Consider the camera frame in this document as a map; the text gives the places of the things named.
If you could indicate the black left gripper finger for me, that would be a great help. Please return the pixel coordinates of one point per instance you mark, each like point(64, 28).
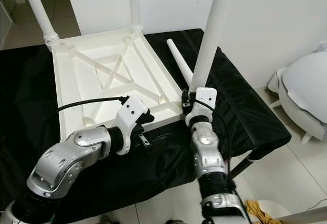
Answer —
point(145, 118)

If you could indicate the white plastic table leg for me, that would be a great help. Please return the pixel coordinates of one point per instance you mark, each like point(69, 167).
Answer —
point(179, 60)
point(212, 30)
point(38, 9)
point(135, 4)

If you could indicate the white plastic children table top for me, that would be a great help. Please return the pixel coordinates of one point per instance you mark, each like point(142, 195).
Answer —
point(107, 66)

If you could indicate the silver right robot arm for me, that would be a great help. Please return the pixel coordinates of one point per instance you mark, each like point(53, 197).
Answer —
point(207, 152)

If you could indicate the pink cloth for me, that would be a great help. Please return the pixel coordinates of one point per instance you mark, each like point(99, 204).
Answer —
point(228, 158)

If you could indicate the black-legged table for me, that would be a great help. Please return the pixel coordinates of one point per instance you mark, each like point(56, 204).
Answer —
point(240, 169)

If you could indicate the grey robot right foot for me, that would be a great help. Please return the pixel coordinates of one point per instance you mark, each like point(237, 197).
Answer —
point(176, 221)

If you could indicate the mustard yellow cloth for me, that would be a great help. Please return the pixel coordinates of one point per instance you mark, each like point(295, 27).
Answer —
point(255, 211)

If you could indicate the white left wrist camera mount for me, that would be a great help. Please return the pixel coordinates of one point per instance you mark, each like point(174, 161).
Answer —
point(130, 114)

